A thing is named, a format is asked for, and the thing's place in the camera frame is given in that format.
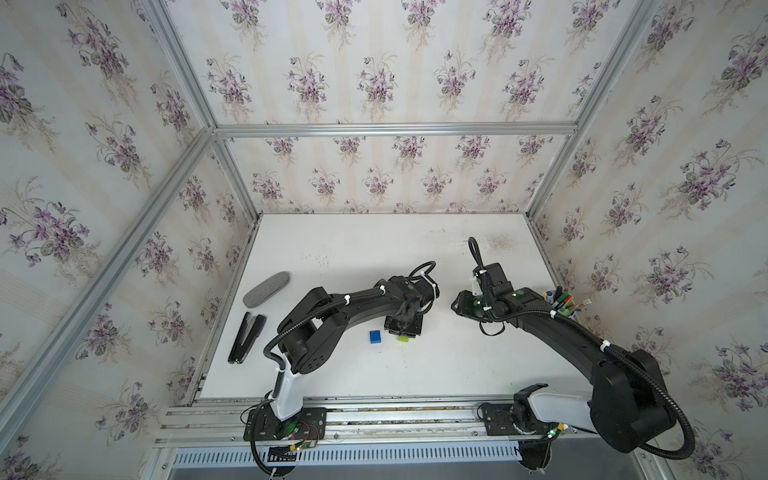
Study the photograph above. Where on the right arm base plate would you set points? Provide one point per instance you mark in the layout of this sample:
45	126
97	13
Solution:
515	419

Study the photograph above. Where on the pink pen holder cup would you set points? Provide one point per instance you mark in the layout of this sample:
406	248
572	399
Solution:
564	303

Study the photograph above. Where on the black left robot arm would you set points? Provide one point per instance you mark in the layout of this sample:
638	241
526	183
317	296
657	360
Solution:
309	334

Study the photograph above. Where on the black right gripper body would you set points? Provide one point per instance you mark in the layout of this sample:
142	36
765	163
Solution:
471	305

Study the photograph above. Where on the white vented cable duct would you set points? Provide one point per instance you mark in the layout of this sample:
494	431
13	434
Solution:
351	455

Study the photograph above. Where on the black stapler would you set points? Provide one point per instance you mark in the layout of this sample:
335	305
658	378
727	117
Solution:
249	330

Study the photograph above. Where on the aluminium mounting rail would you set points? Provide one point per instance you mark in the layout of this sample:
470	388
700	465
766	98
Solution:
349	420

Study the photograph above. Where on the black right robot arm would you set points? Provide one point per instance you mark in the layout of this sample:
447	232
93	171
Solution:
630	405

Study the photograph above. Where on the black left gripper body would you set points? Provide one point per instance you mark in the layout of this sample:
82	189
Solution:
404	327

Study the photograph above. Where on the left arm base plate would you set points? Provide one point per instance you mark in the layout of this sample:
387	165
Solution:
262	425

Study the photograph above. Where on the grey fabric pencil case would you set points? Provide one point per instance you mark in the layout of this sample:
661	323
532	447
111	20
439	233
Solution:
266	289

